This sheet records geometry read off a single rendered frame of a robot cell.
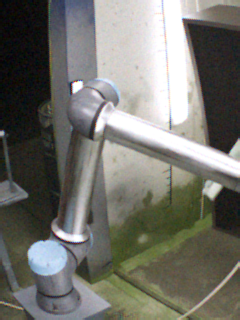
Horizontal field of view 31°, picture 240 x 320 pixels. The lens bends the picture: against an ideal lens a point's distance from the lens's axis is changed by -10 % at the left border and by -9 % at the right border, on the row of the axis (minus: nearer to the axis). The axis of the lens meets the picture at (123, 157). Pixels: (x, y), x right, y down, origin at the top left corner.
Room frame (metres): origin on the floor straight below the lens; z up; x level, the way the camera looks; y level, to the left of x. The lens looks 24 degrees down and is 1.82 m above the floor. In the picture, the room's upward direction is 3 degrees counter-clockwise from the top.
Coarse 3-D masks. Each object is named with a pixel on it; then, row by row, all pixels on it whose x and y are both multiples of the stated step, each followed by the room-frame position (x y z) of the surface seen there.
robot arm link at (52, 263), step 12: (36, 252) 1.26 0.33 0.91; (48, 252) 1.26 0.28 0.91; (60, 252) 1.26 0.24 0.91; (72, 252) 1.33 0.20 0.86; (36, 264) 1.20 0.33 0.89; (48, 264) 1.20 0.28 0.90; (60, 264) 1.21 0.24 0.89; (72, 264) 1.28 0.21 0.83; (36, 276) 1.20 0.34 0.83; (48, 276) 1.19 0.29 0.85; (60, 276) 1.20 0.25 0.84; (48, 288) 1.19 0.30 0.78; (60, 288) 1.20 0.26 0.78
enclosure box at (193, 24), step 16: (192, 16) 1.87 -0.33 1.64; (208, 16) 1.84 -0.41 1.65; (224, 16) 1.82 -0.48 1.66; (192, 32) 1.91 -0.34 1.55; (208, 32) 2.01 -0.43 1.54; (224, 32) 2.11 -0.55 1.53; (192, 48) 1.87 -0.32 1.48; (208, 48) 2.00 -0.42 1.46; (224, 48) 2.10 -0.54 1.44; (192, 64) 1.89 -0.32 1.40; (208, 64) 1.99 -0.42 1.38; (224, 64) 2.09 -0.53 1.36; (208, 80) 1.98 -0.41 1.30; (224, 80) 2.09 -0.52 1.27; (208, 96) 1.98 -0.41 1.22; (224, 96) 2.08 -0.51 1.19; (208, 112) 1.97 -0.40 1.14; (224, 112) 2.08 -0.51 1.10; (208, 128) 1.97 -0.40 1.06; (224, 128) 2.08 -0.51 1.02; (208, 144) 1.94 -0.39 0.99; (224, 144) 2.08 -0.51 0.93; (224, 192) 2.09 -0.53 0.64; (224, 208) 2.10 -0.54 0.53; (224, 224) 2.03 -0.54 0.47
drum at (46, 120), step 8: (40, 104) 3.08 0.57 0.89; (40, 112) 2.91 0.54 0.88; (40, 120) 2.92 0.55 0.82; (48, 120) 2.83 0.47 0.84; (48, 128) 2.84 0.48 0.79; (48, 136) 2.84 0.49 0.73; (48, 144) 2.85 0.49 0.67; (48, 152) 2.86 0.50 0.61; (48, 160) 2.87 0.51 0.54; (56, 160) 2.81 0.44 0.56; (48, 168) 2.88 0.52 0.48; (56, 168) 2.81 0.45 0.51; (48, 176) 2.90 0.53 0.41; (56, 176) 2.82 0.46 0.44; (48, 184) 2.93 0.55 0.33; (56, 184) 2.83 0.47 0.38; (56, 192) 2.84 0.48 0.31; (56, 200) 2.85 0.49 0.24; (56, 208) 2.86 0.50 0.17; (56, 216) 2.88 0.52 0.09
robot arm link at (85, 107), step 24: (72, 96) 1.27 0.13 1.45; (96, 96) 1.24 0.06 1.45; (72, 120) 1.21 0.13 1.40; (96, 120) 1.16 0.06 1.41; (120, 120) 1.17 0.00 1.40; (120, 144) 1.16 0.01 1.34; (144, 144) 1.13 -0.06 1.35; (168, 144) 1.11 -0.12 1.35; (192, 144) 1.11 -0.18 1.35; (192, 168) 1.09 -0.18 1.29; (216, 168) 1.06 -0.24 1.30
